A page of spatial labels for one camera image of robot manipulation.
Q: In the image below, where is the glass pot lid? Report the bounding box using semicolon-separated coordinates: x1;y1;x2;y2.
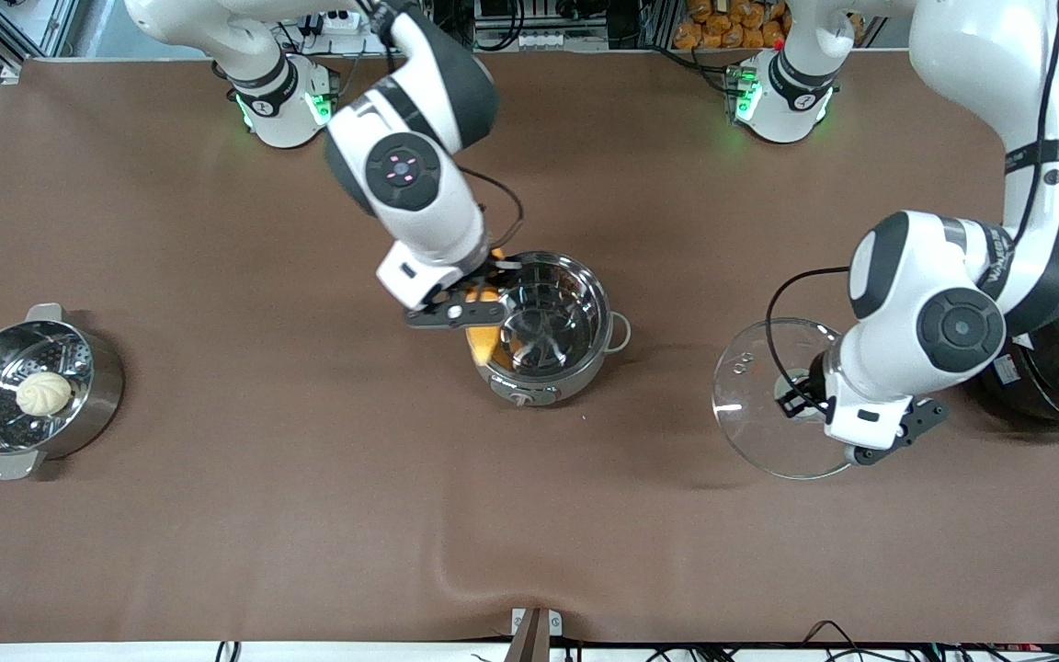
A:
712;317;854;481

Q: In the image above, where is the yellow corn cob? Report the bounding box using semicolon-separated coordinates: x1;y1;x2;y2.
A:
464;246;506;367

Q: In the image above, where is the grey electric cooking pot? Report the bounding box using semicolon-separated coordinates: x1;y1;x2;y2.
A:
465;250;633;408

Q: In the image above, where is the stainless steel steamer pot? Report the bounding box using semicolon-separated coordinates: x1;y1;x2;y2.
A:
0;303;126;482

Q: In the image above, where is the brown table mat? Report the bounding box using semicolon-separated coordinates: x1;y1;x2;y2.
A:
0;51;1059;645

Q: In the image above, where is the white power strip with plugs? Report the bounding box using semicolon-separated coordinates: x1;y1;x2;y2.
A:
295;5;367;36

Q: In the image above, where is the bag of orange buns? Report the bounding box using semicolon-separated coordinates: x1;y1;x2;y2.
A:
674;0;790;51

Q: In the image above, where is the white steamed bun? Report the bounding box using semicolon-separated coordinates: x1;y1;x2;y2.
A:
15;371;74;417

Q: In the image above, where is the black right camera mount bracket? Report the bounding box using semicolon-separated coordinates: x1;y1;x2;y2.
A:
404;299;508;331

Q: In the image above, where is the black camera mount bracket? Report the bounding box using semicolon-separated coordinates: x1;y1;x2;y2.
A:
845;397;950;467
404;299;508;331

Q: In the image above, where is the black left camera mount bracket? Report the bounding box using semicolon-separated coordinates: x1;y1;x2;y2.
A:
845;397;950;467

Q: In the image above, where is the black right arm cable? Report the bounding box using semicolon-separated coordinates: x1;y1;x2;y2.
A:
456;167;525;251

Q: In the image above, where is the black cable bundle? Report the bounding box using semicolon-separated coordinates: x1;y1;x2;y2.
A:
640;620;1059;662

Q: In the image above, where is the metal table clamp bracket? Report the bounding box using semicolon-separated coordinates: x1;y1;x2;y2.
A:
505;607;564;662

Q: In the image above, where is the aluminium frame post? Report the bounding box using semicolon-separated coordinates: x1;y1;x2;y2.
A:
0;0;80;84

